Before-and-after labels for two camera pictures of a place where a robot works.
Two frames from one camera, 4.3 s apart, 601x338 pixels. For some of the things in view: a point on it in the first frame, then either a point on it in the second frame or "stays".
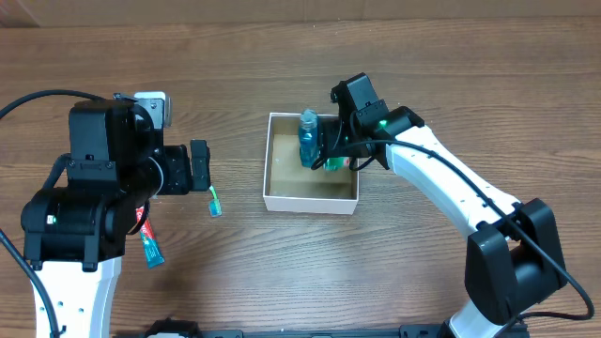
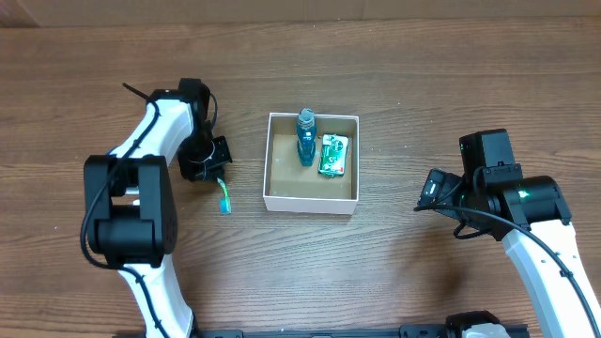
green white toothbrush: [215, 204] to [225, 204]
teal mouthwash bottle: [309, 145] stays
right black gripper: [339, 136] to [435, 189]
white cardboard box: [291, 187] stays
